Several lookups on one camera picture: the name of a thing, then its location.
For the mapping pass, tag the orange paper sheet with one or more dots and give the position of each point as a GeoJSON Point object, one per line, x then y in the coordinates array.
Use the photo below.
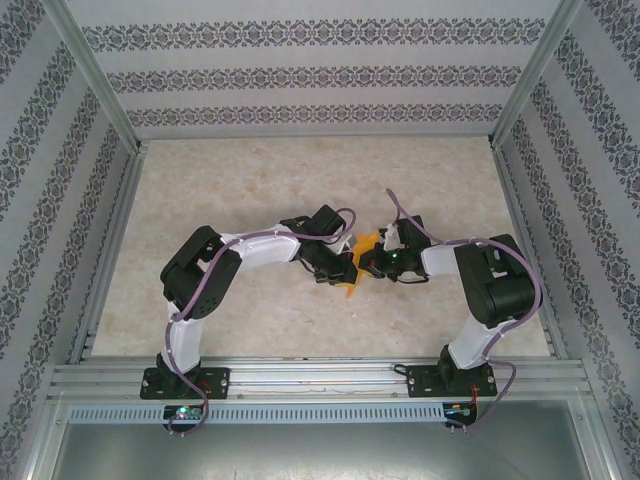
{"type": "Point", "coordinates": [362, 245]}

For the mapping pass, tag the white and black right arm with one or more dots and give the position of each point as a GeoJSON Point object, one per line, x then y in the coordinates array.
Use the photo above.
{"type": "Point", "coordinates": [470, 345]}

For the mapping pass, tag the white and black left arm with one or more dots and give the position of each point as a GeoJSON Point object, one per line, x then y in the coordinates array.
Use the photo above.
{"type": "Point", "coordinates": [182, 345]}

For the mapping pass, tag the grey metal sheet tray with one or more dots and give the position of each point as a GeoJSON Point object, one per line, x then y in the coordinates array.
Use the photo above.
{"type": "Point", "coordinates": [320, 455]}

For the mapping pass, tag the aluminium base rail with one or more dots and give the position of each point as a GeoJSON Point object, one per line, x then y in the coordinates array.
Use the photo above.
{"type": "Point", "coordinates": [320, 380]}

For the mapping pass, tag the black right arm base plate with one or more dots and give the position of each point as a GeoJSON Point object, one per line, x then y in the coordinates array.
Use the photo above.
{"type": "Point", "coordinates": [420, 382]}

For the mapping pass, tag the aluminium wall-foot rail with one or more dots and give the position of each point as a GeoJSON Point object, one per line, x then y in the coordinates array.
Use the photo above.
{"type": "Point", "coordinates": [315, 136]}

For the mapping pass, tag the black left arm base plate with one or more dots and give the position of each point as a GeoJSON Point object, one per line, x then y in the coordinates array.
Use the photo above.
{"type": "Point", "coordinates": [220, 382]}

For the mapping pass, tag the aluminium frame post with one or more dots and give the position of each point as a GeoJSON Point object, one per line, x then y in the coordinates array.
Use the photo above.
{"type": "Point", "coordinates": [539, 65]}
{"type": "Point", "coordinates": [90, 65]}

